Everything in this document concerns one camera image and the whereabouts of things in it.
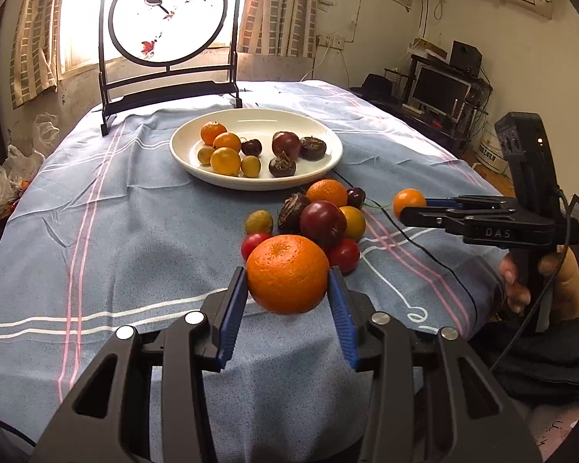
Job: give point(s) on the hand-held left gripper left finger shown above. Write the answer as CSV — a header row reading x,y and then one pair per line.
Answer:
x,y
231,319

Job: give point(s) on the black desk rack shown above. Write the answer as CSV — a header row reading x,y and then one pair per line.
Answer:
x,y
463,130

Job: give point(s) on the dark red plum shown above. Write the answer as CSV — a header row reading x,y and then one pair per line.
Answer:
x,y
286,144
323,223

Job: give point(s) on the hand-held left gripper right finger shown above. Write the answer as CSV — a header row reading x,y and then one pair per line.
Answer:
x,y
342,319

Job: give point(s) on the white ceramic plate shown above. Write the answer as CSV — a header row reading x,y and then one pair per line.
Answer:
x,y
270,123

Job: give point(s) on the person's right hand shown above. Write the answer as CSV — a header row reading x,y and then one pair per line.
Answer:
x,y
572,289

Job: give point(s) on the wrinkled dark passion fruit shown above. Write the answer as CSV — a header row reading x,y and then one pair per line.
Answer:
x,y
292,213
282,165
313,148

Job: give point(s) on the red cherry tomato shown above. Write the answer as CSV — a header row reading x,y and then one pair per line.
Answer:
x,y
343,254
252,246

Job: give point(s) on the black hat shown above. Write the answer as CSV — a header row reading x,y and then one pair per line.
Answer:
x,y
372,88

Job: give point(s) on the plastic bag with contents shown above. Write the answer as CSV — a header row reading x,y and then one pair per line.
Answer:
x,y
9,178

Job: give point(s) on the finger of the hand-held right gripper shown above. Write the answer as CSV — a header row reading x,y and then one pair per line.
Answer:
x,y
468,201
429,217

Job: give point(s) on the person's right forearm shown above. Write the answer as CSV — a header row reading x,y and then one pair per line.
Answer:
x,y
550,357

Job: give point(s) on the black speaker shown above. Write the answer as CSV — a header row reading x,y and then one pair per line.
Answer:
x,y
465,58

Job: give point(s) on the dark cherry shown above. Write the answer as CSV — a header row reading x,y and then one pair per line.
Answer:
x,y
356,197
251,147

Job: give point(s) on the white bucket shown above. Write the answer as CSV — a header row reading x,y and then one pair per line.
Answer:
x,y
493,149

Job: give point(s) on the blue striped tablecloth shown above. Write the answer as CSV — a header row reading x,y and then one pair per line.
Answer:
x,y
140,231

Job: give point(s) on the computer monitor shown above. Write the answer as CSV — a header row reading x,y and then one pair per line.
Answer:
x,y
439,89

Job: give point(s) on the checked curtain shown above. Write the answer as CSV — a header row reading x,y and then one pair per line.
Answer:
x,y
280,9
36,33

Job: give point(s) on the small orange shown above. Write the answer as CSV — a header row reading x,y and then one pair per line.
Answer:
x,y
408,201

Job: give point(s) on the yellow citrus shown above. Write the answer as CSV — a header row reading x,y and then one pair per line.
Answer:
x,y
353,222

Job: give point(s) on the bright window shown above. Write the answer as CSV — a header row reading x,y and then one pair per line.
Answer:
x,y
84,14

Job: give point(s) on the yellow-orange citrus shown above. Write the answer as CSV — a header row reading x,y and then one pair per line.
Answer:
x,y
225,161

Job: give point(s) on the wall socket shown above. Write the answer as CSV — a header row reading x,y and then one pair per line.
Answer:
x,y
330,41

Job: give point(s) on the clear plastic bag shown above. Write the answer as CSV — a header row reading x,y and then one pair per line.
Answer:
x,y
47,130

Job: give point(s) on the bird painting table screen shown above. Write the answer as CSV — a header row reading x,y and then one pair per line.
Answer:
x,y
169,14

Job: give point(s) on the large orange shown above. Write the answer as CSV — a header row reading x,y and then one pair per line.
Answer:
x,y
287,274

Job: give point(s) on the small yellow-green fruit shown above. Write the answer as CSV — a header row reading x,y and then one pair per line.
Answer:
x,y
259,222
251,166
205,155

